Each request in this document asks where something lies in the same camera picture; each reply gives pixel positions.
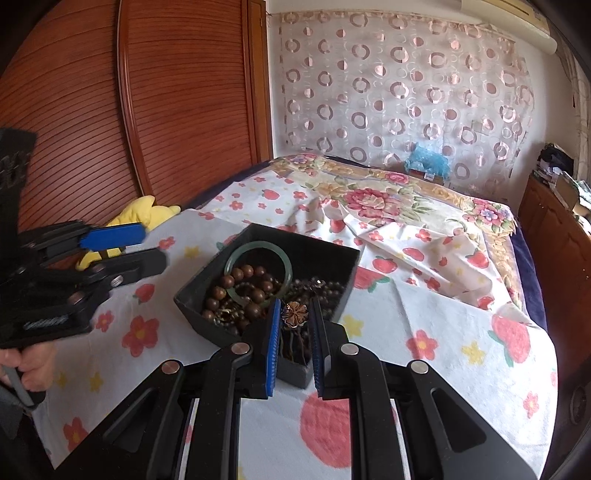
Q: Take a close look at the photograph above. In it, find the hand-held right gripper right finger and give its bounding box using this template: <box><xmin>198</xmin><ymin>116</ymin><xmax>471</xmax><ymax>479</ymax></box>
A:
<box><xmin>308</xmin><ymin>298</ymin><xmax>539</xmax><ymax>480</ymax></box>

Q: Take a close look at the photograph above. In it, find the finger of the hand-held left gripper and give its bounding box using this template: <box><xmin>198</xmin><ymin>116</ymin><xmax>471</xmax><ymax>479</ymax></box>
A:
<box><xmin>65</xmin><ymin>248</ymin><xmax>167</xmax><ymax>308</ymax></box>
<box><xmin>21</xmin><ymin>222</ymin><xmax>145</xmax><ymax>266</ymax></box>

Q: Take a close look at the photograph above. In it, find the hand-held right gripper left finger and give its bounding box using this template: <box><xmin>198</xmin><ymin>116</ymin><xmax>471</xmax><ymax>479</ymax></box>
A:
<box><xmin>53</xmin><ymin>299</ymin><xmax>283</xmax><ymax>480</ymax></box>

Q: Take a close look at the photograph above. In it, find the flower hair pin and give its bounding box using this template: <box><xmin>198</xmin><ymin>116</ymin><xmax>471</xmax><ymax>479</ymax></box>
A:
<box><xmin>279</xmin><ymin>301</ymin><xmax>311</xmax><ymax>367</ymax></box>

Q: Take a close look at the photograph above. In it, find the small dark bead bracelet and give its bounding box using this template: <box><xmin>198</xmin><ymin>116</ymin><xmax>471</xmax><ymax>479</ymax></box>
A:
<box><xmin>286</xmin><ymin>276</ymin><xmax>346</xmax><ymax>310</ymax></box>

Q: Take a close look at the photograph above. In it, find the black jewelry box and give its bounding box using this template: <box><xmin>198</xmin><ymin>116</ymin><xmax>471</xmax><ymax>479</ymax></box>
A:
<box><xmin>174</xmin><ymin>223</ymin><xmax>361</xmax><ymax>389</ymax></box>

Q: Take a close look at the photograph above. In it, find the pale green jade bangle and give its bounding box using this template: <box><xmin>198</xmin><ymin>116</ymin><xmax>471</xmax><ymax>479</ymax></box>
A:
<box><xmin>225</xmin><ymin>241</ymin><xmax>293</xmax><ymax>303</ymax></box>

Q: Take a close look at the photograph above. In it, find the brown wooden bead bracelet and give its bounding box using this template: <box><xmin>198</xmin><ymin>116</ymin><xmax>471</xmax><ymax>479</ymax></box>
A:
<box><xmin>202</xmin><ymin>264</ymin><xmax>278</xmax><ymax>337</ymax></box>

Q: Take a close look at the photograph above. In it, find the person's left hand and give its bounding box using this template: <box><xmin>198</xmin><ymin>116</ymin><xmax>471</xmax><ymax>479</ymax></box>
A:
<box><xmin>0</xmin><ymin>344</ymin><xmax>58</xmax><ymax>393</ymax></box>

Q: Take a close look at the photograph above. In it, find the yellow plush toy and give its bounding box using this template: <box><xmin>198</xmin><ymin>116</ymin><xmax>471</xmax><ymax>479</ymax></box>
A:
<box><xmin>76</xmin><ymin>195</ymin><xmax>182</xmax><ymax>271</ymax></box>

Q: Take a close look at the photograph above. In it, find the fruit and flower print towel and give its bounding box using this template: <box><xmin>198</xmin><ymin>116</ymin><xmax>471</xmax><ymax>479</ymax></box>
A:
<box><xmin>30</xmin><ymin>208</ymin><xmax>559</xmax><ymax>480</ymax></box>

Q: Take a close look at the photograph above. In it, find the wooden slatted headboard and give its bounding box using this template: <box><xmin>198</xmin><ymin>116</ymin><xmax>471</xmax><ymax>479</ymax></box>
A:
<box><xmin>0</xmin><ymin>0</ymin><xmax>274</xmax><ymax>232</ymax></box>

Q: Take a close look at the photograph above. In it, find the floral quilt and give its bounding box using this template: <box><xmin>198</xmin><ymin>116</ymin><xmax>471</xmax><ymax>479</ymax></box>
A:
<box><xmin>268</xmin><ymin>152</ymin><xmax>520</xmax><ymax>315</ymax></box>

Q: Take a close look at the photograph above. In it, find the wooden cabinet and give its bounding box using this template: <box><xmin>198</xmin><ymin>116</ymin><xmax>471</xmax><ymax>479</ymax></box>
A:
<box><xmin>517</xmin><ymin>175</ymin><xmax>591</xmax><ymax>337</ymax></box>

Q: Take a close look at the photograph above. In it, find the sheer curtain with pink rings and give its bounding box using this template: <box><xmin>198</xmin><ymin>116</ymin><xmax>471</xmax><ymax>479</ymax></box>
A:
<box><xmin>272</xmin><ymin>9</ymin><xmax>536</xmax><ymax>199</ymax></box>

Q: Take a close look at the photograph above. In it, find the pile of boxes and papers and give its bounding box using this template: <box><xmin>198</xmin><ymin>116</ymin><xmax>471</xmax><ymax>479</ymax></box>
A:
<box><xmin>531</xmin><ymin>143</ymin><xmax>591</xmax><ymax>222</ymax></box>

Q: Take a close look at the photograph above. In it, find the beige lace curtain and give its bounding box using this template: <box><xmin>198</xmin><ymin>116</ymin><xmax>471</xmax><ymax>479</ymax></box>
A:
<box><xmin>556</xmin><ymin>41</ymin><xmax>591</xmax><ymax>153</ymax></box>

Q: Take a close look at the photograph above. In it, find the white long wall fixture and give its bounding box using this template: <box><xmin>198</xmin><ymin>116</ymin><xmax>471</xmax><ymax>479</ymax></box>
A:
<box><xmin>455</xmin><ymin>0</ymin><xmax>557</xmax><ymax>54</ymax></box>

